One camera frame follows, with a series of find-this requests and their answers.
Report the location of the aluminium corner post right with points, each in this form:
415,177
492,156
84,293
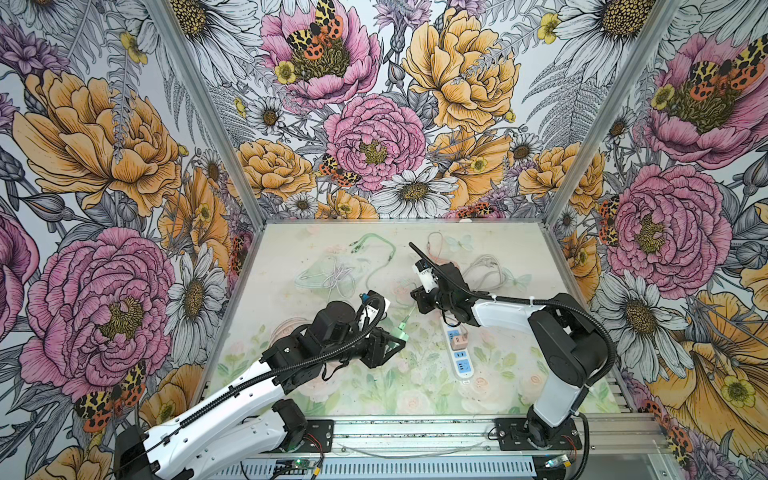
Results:
660,18

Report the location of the pink charger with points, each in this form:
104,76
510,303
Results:
459,342

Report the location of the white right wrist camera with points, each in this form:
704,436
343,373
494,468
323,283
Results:
425,274

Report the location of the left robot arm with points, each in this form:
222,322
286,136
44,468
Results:
253,413

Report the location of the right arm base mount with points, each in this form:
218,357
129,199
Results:
523,434

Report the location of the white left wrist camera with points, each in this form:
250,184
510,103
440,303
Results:
373,309

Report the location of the green charger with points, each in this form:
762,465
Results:
400,332

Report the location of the aluminium corner post left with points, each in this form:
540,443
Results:
189,75

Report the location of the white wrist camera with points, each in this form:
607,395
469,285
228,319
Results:
425,274
373,309

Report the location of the aluminium corner post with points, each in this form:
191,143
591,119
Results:
189,75
660,18

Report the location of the white blue power strip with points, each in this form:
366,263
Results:
460,361

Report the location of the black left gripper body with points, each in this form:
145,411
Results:
367,349

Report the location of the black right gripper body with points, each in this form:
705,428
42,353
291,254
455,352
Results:
434,299

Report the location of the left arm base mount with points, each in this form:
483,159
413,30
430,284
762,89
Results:
313,436

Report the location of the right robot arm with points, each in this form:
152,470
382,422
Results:
577,348

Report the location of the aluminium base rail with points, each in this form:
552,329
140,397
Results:
410,436

